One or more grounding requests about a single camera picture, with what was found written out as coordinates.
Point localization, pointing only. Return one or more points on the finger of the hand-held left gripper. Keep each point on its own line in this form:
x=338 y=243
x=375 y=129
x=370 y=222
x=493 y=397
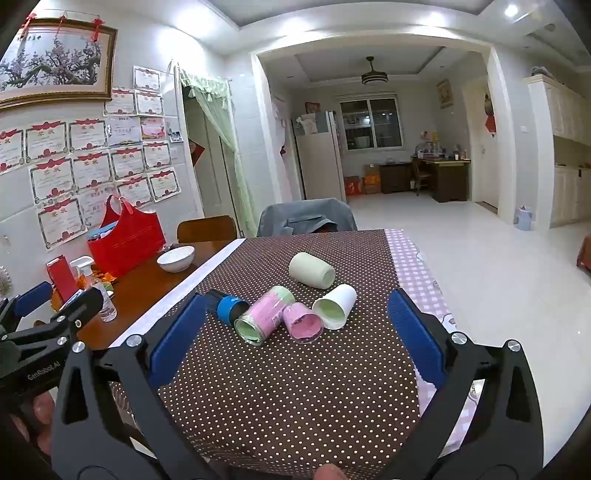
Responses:
x=81 y=305
x=33 y=297

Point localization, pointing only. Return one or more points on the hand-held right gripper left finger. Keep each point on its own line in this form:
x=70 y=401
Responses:
x=178 y=330

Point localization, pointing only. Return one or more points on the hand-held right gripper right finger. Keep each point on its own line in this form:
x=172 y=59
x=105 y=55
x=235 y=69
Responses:
x=415 y=330

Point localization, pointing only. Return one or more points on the blue and black cup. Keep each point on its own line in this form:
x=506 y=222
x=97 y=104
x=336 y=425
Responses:
x=228 y=308

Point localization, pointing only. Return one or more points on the white cup green inside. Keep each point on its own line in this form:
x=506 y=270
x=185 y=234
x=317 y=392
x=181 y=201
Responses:
x=339 y=302

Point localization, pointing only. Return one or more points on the pink cup green rim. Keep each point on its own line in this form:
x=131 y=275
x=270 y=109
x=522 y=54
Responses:
x=265 y=314

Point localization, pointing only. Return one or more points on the small pink cup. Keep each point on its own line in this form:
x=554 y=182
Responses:
x=302 y=323

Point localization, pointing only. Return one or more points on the light green cup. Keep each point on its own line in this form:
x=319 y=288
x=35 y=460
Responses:
x=310 y=270

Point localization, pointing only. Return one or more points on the person's left hand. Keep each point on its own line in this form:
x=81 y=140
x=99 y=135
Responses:
x=42 y=410

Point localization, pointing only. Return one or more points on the person's right hand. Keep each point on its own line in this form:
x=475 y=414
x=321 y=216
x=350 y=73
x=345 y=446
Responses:
x=329 y=472

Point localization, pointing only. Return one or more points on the clear spray bottle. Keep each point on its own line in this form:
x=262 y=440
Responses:
x=104 y=300

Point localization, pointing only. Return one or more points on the red box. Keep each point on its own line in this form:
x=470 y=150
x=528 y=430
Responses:
x=62 y=277

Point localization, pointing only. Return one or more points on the orange packet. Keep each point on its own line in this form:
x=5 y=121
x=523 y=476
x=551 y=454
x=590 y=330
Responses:
x=99 y=275

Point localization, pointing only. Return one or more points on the pink checked tablecloth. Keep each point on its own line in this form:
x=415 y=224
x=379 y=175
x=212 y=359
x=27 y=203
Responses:
x=418 y=272

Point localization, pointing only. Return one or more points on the white cloth strip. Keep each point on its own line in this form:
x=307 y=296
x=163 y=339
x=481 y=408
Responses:
x=198 y=272

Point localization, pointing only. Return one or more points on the white bowl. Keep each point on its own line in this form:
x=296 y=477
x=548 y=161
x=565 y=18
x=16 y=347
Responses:
x=176 y=259

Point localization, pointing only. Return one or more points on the red tote bag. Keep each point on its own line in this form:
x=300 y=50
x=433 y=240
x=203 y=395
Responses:
x=129 y=244

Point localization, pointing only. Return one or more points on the wooden chair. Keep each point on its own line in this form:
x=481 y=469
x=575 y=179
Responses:
x=207 y=228

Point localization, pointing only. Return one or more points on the brown dotted tablecloth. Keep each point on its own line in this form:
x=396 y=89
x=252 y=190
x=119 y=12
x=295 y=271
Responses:
x=300 y=397

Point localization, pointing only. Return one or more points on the dark low cabinet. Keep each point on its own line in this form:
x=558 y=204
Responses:
x=395 y=177

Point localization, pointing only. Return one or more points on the blue bucket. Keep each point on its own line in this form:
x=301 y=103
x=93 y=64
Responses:
x=524 y=219

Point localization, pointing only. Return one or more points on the dark wooden desk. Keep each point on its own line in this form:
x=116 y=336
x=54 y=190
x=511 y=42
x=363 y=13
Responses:
x=450 y=177

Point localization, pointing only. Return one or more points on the orange cardboard box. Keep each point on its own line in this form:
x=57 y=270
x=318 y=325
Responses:
x=354 y=186

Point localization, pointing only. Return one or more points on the brown cardboard box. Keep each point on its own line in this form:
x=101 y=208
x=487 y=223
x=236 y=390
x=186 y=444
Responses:
x=371 y=177

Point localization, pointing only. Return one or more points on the grey jacket on chair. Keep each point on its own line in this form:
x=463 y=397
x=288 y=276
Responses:
x=295 y=217

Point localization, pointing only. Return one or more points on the red paper door decoration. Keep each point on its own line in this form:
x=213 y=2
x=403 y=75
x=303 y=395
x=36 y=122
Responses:
x=199 y=153

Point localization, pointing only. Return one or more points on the white door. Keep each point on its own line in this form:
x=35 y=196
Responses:
x=478 y=152

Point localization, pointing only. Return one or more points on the white refrigerator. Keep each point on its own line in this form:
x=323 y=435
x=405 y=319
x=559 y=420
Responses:
x=318 y=161

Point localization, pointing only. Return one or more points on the window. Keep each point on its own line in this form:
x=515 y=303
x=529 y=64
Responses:
x=369 y=122

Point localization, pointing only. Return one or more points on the green curtain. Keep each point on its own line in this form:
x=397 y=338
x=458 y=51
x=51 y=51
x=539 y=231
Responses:
x=219 y=115

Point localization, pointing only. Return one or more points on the framed blossom painting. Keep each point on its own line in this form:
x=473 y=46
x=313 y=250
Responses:
x=55 y=64

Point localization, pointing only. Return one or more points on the ceiling fan lamp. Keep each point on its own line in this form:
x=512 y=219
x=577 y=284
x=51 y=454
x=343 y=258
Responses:
x=376 y=76

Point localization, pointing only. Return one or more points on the group of wall certificates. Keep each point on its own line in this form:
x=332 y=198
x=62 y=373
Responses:
x=92 y=170

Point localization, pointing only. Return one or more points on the white wall cabinets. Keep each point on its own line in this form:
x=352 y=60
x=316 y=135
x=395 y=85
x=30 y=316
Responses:
x=568 y=152

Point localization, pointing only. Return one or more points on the small framed wall picture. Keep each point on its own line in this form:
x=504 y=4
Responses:
x=444 y=93

